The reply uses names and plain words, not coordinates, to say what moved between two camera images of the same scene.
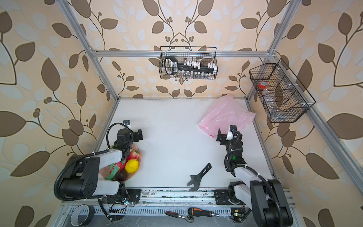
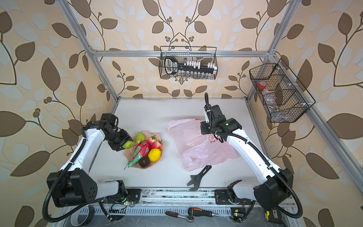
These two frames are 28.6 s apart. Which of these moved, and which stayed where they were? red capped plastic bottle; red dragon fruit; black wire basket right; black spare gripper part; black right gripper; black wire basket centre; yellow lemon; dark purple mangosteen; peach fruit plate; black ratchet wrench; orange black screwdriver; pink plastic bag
Moved: red dragon fruit; dark purple mangosteen; yellow lemon; pink plastic bag; peach fruit plate; black right gripper
Stayed: red capped plastic bottle; orange black screwdriver; black spare gripper part; black wire basket centre; black ratchet wrench; black wire basket right
